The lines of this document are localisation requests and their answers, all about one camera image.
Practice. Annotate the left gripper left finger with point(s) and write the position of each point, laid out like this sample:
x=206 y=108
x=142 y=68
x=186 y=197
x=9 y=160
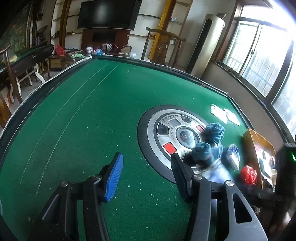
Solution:
x=58 y=219

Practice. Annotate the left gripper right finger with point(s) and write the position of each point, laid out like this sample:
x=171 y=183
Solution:
x=235 y=218

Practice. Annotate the red plastic bag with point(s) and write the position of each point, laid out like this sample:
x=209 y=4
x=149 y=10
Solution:
x=248 y=175

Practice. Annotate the clear bag blue white item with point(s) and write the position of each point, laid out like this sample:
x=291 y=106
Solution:
x=233 y=157

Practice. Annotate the blue towel roll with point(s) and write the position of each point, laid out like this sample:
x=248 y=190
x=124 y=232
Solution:
x=210 y=158

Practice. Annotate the yellow cardboard box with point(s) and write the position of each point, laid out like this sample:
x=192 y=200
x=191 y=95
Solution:
x=259 y=150

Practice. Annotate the white paper sheet right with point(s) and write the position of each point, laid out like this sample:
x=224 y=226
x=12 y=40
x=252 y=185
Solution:
x=232 y=117

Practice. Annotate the white paper sheet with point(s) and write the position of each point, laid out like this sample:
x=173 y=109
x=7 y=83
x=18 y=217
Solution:
x=219 y=113
x=232 y=117

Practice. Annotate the white paper sheet left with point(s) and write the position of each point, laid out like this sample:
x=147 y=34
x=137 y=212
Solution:
x=219 y=113

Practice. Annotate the round mahjong table control panel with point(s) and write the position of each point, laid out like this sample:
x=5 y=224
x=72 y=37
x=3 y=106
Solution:
x=167 y=129

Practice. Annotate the white tower air conditioner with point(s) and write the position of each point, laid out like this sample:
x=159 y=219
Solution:
x=206 y=44

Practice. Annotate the wooden armchair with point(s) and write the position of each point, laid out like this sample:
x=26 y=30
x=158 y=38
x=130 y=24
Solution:
x=163 y=43

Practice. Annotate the black flat television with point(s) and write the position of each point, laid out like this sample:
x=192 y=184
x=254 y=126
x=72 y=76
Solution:
x=108 y=14

